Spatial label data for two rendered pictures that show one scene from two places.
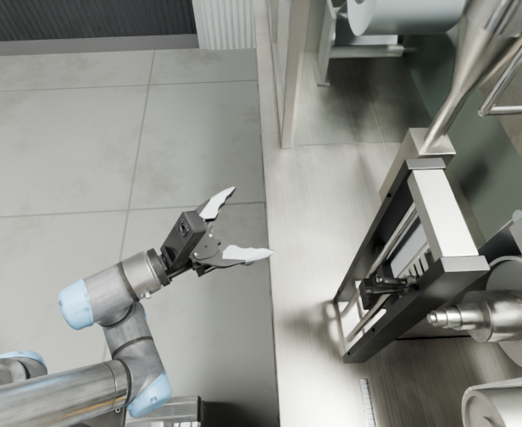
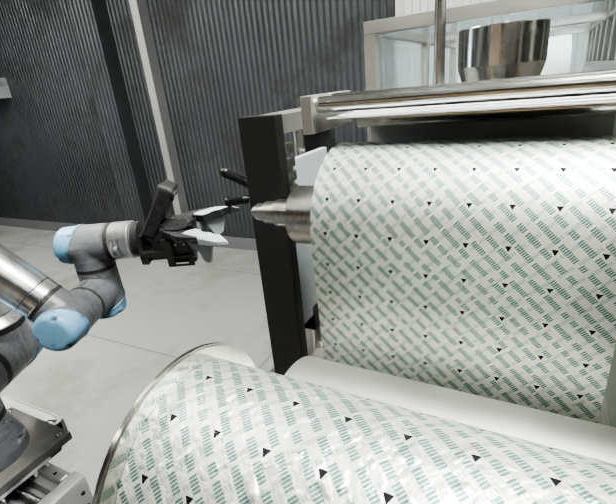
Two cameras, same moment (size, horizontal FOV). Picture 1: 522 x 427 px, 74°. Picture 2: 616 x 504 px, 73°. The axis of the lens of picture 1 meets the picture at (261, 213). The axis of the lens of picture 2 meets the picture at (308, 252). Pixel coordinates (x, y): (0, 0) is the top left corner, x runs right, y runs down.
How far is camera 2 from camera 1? 0.66 m
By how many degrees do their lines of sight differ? 43
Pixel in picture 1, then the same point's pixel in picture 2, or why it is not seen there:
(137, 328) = (97, 286)
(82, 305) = (68, 232)
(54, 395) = not seen: outside the picture
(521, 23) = (487, 51)
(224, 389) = not seen: outside the picture
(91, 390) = (19, 270)
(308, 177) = not seen: hidden behind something
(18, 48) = (248, 244)
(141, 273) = (119, 225)
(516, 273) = not seen: hidden behind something
